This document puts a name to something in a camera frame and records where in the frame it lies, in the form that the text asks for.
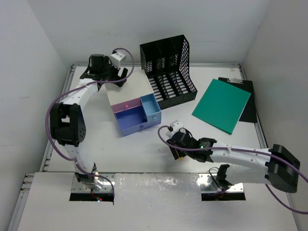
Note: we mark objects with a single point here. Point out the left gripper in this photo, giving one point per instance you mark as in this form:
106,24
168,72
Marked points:
108,63

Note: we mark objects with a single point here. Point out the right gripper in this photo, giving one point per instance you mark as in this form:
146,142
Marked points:
173,150

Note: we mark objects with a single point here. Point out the white drawer cabinet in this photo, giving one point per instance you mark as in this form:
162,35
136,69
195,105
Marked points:
136,86

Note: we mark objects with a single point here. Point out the pink drawer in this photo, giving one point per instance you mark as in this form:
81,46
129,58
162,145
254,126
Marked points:
126,105

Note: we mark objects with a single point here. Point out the light blue small drawer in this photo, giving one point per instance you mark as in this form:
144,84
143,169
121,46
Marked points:
151,108

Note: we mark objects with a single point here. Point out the purple wide drawer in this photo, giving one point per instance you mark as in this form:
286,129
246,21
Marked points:
131,120

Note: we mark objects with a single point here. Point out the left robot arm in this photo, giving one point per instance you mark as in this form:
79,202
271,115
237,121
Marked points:
67,125

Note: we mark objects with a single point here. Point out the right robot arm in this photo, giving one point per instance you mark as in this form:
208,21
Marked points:
275,166

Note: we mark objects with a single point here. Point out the black mesh file organizer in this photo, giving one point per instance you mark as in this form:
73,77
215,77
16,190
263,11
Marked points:
166,64

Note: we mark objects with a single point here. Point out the green notebook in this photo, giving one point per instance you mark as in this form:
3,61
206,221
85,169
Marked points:
221,105

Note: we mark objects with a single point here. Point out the black clipboard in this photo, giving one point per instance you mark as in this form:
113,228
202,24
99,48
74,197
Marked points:
249,113

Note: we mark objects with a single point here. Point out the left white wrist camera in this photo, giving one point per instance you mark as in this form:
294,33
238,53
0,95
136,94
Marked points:
117,58

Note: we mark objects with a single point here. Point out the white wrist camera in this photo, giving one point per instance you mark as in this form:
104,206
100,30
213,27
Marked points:
117,58
175,126

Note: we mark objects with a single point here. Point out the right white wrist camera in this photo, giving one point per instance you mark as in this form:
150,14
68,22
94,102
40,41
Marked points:
175,126

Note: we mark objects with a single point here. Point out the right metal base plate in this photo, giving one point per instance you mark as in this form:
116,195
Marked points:
207,185

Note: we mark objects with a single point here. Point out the metal base plate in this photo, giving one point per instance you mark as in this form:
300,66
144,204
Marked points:
207,185
100,184

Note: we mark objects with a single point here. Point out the aluminium table frame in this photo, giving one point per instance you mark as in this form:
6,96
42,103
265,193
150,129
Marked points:
135,158

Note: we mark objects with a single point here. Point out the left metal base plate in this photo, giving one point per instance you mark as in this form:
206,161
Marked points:
100,184

